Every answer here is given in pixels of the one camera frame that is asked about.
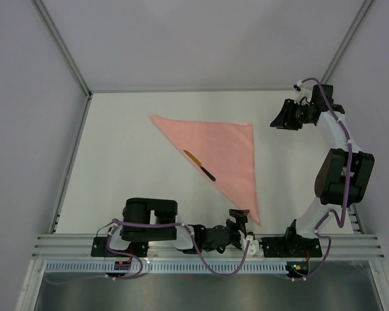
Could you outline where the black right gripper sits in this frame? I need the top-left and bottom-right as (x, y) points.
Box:
(270, 98), (312, 131)

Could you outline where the pink cloth napkin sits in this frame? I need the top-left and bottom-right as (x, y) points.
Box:
(150, 115), (261, 225)

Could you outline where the yellow knife black handle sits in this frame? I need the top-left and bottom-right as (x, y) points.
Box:
(184, 150), (216, 182)

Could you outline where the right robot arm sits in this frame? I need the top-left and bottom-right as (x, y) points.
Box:
(270, 78), (375, 256)

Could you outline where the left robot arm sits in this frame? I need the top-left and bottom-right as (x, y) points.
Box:
(106, 198), (259, 257)

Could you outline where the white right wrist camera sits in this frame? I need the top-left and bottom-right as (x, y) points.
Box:
(293, 80), (312, 105)

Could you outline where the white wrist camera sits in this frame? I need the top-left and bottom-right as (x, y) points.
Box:
(293, 80), (312, 105)
(240, 233), (260, 256)

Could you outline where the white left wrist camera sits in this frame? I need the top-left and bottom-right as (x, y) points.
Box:
(240, 233), (260, 256)

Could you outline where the white slotted cable duct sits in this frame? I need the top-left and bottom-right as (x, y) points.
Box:
(45, 260), (287, 274)

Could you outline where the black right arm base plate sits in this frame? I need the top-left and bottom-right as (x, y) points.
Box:
(259, 236), (323, 259)

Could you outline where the right aluminium frame post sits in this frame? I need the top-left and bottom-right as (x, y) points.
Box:
(316, 0), (376, 84)

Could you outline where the aluminium frame post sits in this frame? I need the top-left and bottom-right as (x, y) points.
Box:
(31, 0), (92, 98)
(316, 0), (376, 84)

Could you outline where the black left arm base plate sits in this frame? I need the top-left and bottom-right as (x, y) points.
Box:
(91, 236), (148, 257)

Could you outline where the left side aluminium rail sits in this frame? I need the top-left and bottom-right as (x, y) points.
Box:
(47, 93), (93, 234)

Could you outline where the aluminium front rail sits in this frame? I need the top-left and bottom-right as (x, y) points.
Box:
(32, 232), (384, 261)

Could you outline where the left aluminium frame post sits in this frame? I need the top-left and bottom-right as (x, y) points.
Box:
(31, 0), (92, 98)

